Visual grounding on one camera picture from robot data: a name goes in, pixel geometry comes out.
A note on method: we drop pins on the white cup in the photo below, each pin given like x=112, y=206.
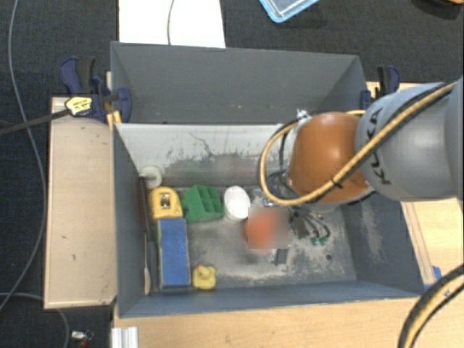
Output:
x=235, y=203

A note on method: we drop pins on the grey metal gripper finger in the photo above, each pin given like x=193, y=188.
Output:
x=282, y=257

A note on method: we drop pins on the green toy crate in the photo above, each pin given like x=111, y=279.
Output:
x=202, y=203

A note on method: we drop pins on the blue sponge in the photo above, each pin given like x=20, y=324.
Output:
x=174, y=252

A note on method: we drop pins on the orange ball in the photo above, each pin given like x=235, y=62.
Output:
x=266, y=228

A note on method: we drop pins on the pale wood board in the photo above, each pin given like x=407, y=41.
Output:
x=79, y=209

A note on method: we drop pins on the clear tape roll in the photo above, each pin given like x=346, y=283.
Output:
x=152, y=175

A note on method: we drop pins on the yellow tape measure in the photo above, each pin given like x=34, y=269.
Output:
x=165, y=203

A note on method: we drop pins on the grey metal bin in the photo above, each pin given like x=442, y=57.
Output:
x=232, y=85

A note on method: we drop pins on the yellow rubber duck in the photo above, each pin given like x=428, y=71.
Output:
x=204, y=277

